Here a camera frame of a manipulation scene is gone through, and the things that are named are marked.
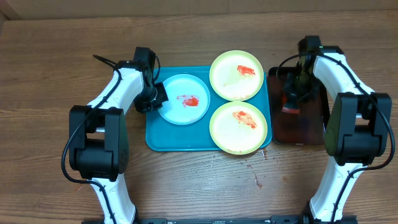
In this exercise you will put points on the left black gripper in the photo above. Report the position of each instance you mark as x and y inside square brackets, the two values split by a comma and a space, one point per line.
[143, 107]

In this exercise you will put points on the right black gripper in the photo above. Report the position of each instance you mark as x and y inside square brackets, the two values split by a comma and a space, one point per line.
[290, 89]

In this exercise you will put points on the light blue plate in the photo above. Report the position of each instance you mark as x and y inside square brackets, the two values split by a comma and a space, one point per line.
[188, 99]

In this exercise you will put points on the yellow-green plate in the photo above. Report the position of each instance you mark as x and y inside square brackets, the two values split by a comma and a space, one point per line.
[236, 75]
[238, 128]

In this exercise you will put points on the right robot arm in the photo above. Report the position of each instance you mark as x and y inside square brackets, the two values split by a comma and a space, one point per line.
[357, 130]

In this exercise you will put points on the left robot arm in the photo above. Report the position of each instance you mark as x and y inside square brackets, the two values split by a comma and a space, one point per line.
[97, 150]

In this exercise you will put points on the teal plastic tray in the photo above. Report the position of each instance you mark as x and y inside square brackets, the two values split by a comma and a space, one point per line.
[164, 136]

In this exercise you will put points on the black tray with red water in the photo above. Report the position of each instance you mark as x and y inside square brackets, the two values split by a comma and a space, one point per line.
[305, 127]

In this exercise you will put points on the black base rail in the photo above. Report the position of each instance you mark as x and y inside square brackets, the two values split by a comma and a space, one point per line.
[275, 219]

